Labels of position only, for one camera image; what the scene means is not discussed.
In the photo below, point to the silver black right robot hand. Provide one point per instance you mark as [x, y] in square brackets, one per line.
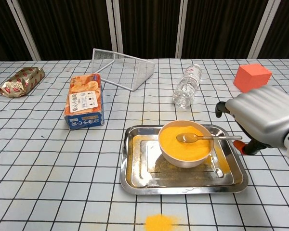
[260, 113]

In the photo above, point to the metal spoon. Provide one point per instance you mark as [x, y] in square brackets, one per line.
[186, 138]

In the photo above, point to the beige bowl of yellow powder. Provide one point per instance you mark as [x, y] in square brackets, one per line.
[183, 151]

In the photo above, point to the rectangular steel tray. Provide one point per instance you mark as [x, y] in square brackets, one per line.
[139, 178]

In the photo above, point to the white black-grid tablecloth table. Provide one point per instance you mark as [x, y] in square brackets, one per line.
[38, 156]

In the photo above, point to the orange foam cube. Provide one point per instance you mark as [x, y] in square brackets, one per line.
[249, 77]

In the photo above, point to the clear plastic water bottle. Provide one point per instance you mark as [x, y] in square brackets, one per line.
[186, 89]

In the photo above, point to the small yellow powder pile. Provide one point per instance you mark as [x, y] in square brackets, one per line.
[159, 223]

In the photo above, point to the orange blue cookie box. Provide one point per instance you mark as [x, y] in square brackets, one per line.
[84, 96]

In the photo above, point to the gold foil snack packet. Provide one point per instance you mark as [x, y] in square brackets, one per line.
[19, 83]

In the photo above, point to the black screen panel white frame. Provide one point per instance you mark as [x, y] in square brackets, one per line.
[0, 29]
[219, 26]
[69, 26]
[149, 26]
[286, 29]

